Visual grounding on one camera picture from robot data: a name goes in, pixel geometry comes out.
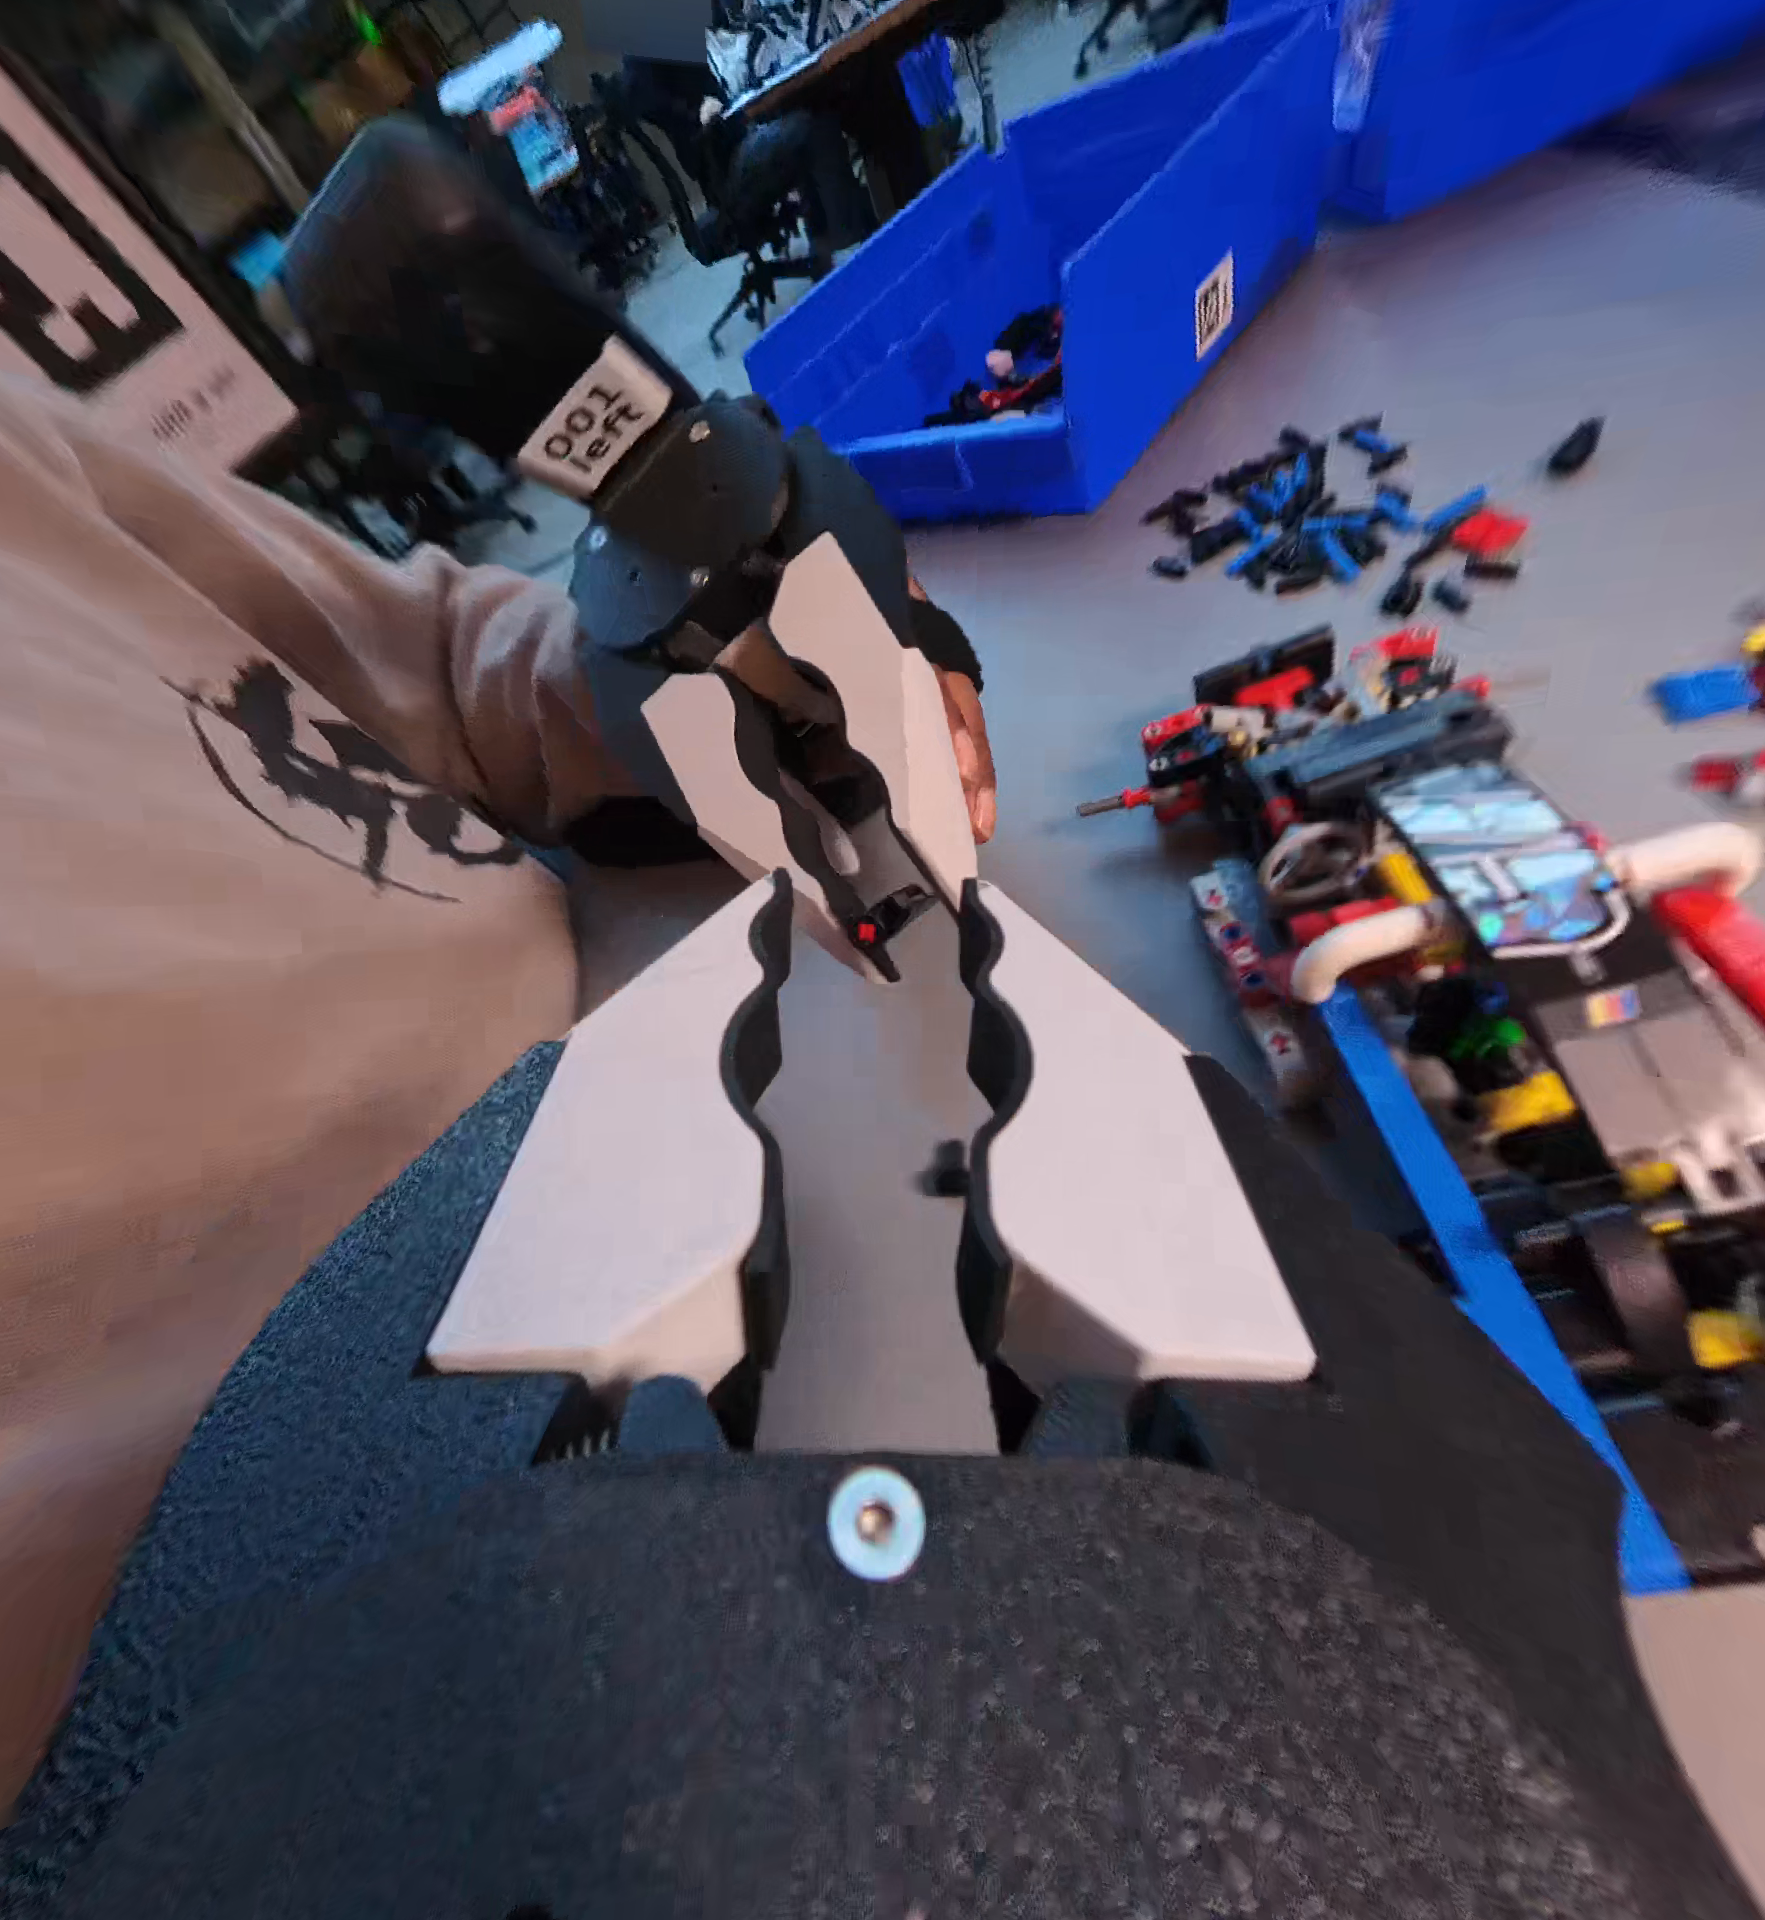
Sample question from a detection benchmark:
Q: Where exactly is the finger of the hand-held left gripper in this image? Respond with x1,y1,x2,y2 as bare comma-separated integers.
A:
767,530,981,913
639,668,908,986

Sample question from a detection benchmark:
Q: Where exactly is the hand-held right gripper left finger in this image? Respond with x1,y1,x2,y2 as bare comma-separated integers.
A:
426,871,798,1448

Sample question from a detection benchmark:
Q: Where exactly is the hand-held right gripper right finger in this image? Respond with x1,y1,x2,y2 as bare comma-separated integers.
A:
957,883,1321,1448

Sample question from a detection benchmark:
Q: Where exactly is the person's left forearm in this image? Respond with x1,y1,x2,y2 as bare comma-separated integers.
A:
328,533,640,844

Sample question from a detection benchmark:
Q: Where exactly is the partly built lego car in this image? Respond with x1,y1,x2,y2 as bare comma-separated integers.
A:
1077,627,1765,1592

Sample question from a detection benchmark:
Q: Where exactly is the blue lego plate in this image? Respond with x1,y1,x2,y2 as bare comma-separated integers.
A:
1647,664,1761,724

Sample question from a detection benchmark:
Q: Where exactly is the person's left hand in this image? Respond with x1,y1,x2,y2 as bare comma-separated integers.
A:
929,668,1001,847

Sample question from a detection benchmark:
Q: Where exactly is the black office chair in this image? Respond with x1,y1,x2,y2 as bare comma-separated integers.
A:
656,105,839,354

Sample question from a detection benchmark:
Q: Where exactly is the pile of blue black pins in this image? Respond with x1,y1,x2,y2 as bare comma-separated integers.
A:
1140,417,1491,600

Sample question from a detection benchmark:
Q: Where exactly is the person's torso beige hoodie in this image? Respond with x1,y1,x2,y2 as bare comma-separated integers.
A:
0,337,583,1907

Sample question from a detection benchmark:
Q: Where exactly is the blue plastic bin white label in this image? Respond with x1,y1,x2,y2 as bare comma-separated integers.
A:
1002,7,1346,515

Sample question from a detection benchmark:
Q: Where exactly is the white sign black code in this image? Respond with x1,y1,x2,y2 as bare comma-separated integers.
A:
0,0,299,467

